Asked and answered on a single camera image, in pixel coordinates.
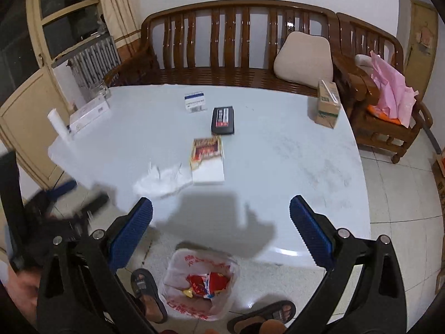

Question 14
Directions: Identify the yellow wooden door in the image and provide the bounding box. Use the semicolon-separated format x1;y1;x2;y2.
403;0;439;102

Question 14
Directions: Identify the person's sandalled foot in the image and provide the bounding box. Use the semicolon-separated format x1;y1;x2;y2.
227;300;297;334
130;268;168;324

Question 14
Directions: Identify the crumpled white tissue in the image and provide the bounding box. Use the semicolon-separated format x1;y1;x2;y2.
134;162;194;200

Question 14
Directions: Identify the white plastic bag red print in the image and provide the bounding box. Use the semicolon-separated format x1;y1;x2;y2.
161;248;241;321

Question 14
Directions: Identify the person's left hand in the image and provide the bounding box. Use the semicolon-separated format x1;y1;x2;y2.
0;268;39;310

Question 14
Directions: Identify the pink plastic bag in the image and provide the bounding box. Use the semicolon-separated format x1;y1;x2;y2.
369;50;420;129

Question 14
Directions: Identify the grey radiator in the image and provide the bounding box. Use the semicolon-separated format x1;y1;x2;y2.
70;36;122;93

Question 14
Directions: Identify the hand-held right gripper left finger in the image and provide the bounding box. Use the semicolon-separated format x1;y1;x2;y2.
36;197;160;334

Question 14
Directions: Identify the wooden slatted sofa bench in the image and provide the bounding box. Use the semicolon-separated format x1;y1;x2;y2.
104;0;343;99

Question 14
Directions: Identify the person's left sandalled foot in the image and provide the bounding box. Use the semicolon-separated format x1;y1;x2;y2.
130;268;168;324

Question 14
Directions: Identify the black flat box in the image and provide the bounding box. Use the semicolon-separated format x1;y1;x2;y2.
211;107;236;136

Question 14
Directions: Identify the green beige drink carton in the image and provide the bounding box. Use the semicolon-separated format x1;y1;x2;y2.
313;80;341;129

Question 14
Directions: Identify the row of cardboard boxes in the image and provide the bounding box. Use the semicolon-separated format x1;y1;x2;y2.
431;145;445;296

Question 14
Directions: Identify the person's right sandalled foot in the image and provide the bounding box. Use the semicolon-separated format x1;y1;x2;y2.
227;300;297;334

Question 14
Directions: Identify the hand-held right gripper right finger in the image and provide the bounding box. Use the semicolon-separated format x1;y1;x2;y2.
285;195;408;334

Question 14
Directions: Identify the beige patterned curtain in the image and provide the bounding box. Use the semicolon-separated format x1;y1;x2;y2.
95;0;143;46

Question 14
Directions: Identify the torn red gold packet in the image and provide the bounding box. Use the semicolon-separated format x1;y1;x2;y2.
190;136;226;186

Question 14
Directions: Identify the small white blue-striped box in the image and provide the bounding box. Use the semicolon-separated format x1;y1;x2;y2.
184;91;208;114

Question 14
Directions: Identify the orange seat cushion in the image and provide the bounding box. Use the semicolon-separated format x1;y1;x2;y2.
368;105;408;126

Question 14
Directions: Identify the cream framed window door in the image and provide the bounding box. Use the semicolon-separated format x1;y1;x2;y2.
0;0;116;190

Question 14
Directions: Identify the cloth hanging on door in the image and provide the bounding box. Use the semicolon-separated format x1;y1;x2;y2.
416;24;436;57

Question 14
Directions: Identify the long white box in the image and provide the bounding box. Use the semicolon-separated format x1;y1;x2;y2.
68;95;111;134

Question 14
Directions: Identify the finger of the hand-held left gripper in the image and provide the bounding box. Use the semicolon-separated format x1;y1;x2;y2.
78;194;110;217
47;179;78;201

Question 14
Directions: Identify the wooden table with white top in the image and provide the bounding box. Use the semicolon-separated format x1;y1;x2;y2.
47;83;372;268

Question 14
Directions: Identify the wooden armchair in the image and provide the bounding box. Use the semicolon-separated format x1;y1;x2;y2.
335;12;434;164

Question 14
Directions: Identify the clear glass jar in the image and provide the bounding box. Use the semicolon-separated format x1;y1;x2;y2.
89;80;111;100

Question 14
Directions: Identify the beige back cushion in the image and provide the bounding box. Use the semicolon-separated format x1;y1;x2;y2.
273;31;334;88

